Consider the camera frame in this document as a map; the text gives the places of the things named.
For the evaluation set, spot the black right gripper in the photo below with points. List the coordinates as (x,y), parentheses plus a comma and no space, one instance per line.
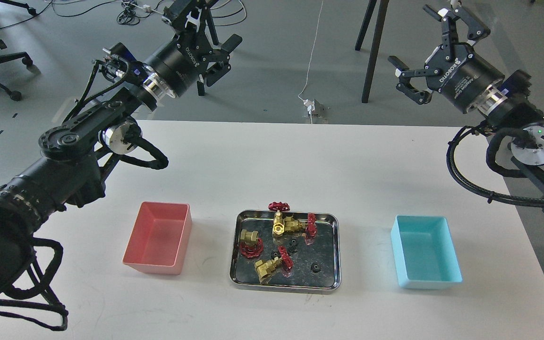
(461,78)

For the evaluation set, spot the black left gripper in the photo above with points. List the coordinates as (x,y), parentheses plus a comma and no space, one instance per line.
(189,59)

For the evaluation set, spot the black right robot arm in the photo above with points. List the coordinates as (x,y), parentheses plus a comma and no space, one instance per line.
(516,149)

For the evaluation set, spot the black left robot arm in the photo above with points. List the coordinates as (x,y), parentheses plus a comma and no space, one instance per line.
(99,132)

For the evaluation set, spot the brass valve upright red handwheel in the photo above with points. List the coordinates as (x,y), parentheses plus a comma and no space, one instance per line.
(278,228)

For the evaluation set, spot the brass valve side red handwheel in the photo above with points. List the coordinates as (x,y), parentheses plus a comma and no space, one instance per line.
(291,224)

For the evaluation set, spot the light blue plastic box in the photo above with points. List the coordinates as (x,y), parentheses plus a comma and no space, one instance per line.
(424,253)

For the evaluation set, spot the pink plastic box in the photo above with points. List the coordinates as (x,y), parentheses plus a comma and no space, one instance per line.
(159,239)

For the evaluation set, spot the brass valve front red handwheel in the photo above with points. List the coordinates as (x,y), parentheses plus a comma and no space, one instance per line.
(265,269)

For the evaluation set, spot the black tripod stand right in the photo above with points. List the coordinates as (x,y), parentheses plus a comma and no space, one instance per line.
(382,6)

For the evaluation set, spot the shiny metal tray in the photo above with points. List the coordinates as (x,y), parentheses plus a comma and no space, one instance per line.
(323,249)

